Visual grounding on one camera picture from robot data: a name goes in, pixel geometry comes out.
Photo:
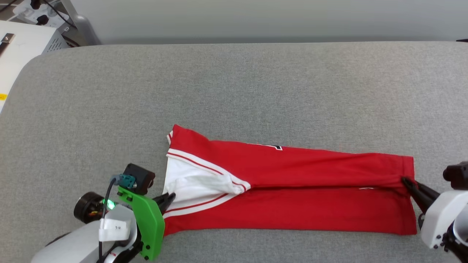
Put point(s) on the right arm white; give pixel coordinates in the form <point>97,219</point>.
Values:
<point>461,235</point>

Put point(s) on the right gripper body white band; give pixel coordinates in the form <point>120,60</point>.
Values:
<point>438,219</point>

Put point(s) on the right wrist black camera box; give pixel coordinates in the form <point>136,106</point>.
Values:
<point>457,175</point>

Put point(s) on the white metal box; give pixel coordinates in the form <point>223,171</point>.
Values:
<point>25,47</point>

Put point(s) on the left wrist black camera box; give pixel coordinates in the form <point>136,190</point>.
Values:
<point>140,179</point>

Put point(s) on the grey partition foot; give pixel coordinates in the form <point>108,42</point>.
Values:
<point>87,31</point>

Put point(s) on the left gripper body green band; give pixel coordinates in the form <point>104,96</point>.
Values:
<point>151,226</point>

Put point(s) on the yellow warning label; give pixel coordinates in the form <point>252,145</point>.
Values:
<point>3,96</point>

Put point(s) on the white power strip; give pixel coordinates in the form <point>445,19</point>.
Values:
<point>25,11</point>

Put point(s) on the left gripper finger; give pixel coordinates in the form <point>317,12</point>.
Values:
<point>164,209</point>
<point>166,199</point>

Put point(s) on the red and white shirt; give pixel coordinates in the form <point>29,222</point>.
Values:
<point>292,190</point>

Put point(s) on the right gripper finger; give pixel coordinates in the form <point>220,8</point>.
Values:
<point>416,197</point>
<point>427,193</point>

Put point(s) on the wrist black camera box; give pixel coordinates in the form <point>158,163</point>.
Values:
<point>140,179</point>
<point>457,175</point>

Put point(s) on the white partition panel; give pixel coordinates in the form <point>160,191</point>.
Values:
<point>256,18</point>

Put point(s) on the left arm white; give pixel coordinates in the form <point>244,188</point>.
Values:
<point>73,244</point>

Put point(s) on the black power plug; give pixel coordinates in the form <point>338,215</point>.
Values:
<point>35,3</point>
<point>42,19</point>

